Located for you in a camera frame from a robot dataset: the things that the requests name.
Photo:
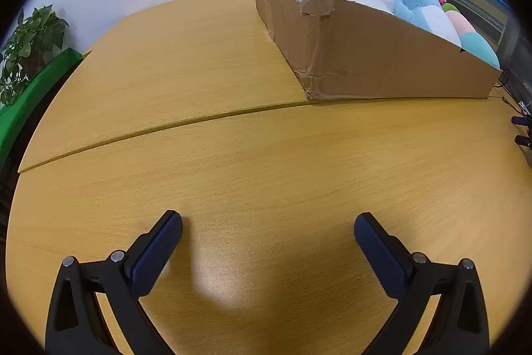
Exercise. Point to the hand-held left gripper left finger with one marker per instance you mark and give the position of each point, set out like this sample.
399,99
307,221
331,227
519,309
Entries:
158,251

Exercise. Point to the green potted plant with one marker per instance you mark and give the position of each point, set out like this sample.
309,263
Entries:
33,30

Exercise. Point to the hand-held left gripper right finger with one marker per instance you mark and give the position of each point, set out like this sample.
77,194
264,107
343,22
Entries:
380,255

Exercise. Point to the peach and green plush toy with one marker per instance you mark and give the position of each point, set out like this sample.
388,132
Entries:
478,45

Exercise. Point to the brown cardboard box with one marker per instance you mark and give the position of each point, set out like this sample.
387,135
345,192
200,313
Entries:
374,59

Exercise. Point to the green planter box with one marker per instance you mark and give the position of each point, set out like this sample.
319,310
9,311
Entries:
37,89

